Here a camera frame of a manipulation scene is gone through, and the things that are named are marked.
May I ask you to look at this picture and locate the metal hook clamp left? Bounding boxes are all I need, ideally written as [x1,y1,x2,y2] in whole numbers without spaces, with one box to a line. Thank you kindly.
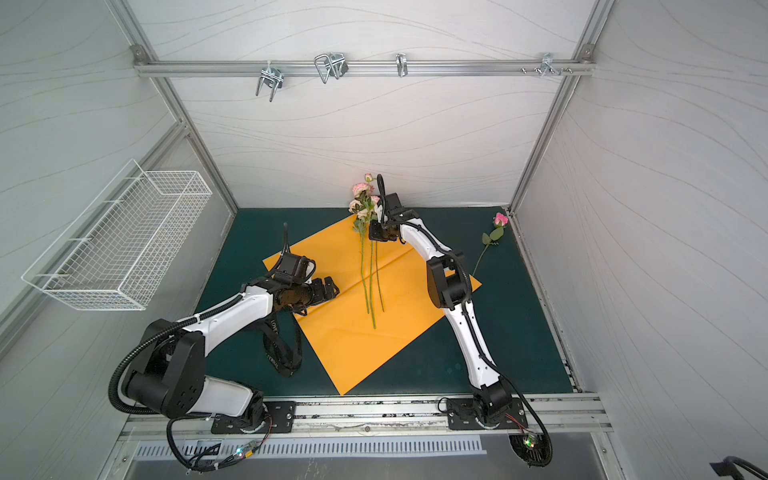
[255,64,284,102]

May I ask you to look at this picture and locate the light pink fake rose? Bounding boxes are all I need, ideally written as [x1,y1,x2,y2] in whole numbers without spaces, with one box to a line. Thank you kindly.
[349,174,378,328]

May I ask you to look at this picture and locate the left black cable conduit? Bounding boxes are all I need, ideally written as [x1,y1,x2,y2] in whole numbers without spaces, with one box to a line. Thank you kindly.
[163,409,274,473]

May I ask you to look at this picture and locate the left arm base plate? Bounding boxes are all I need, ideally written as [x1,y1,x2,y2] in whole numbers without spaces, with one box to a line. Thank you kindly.
[211,401,297,435]

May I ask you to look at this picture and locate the green table mat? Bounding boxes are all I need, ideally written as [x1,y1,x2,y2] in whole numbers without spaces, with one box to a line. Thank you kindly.
[195,207,573,396]

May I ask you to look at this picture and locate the orange wrapping paper sheet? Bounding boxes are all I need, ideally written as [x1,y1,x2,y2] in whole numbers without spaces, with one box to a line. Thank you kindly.
[290,216,444,395]

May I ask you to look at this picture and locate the magenta fake rose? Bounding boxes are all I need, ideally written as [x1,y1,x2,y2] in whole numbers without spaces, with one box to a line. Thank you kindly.
[472,212,509,276]

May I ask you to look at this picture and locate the metal hook clamp middle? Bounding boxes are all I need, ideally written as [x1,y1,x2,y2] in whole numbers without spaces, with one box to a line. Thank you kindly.
[313,52,349,84]

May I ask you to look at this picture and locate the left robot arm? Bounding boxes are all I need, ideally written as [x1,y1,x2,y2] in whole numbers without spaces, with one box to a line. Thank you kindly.
[108,251,340,430]

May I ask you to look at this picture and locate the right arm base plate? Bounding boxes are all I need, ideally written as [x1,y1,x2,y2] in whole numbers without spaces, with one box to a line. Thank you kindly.
[437,397,529,431]

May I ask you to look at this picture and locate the metal bracket clamp right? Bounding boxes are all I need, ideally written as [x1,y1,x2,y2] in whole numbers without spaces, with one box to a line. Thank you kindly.
[520,53,573,77]

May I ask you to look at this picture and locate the aluminium crossbar rail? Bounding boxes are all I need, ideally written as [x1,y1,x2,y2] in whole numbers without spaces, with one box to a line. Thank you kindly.
[134,58,597,78]

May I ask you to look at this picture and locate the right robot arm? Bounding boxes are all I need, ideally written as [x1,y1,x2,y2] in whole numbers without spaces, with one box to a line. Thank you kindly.
[369,193,514,429]

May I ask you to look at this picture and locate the aluminium front rail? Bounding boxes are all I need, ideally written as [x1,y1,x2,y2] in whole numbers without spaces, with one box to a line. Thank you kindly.
[118,393,614,441]

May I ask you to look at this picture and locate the metal ring clamp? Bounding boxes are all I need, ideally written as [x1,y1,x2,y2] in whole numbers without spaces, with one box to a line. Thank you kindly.
[395,53,408,78]

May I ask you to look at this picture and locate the black printed ribbon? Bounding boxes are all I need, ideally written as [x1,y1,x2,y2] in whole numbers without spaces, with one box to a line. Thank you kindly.
[257,312,303,378]

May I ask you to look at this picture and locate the white slotted cable duct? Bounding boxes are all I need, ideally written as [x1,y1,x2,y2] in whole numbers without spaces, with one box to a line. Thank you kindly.
[134,435,487,461]

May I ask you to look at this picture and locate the white wire basket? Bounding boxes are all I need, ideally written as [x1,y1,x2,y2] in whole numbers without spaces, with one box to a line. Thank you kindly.
[21,160,212,311]

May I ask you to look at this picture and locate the metal hook clamp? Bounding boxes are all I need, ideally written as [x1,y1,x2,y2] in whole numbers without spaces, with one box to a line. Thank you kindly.
[313,52,349,84]
[255,64,284,102]

